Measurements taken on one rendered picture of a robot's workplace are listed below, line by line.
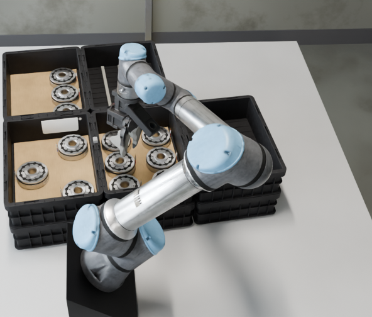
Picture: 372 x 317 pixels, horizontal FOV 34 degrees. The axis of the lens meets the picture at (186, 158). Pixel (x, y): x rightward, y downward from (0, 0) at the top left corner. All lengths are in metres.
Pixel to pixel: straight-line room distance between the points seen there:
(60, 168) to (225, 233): 0.61
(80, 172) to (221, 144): 0.86
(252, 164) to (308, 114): 1.24
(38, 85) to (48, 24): 1.58
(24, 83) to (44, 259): 0.77
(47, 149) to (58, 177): 0.14
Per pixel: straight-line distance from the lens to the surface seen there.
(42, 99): 2.37
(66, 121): 2.15
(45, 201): 1.86
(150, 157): 2.07
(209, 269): 1.98
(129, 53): 1.68
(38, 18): 3.97
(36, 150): 2.17
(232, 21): 4.05
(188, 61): 2.78
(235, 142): 1.31
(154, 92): 1.62
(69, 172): 2.08
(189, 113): 1.63
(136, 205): 1.47
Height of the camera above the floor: 2.32
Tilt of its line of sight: 45 degrees down
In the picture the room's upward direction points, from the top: 4 degrees clockwise
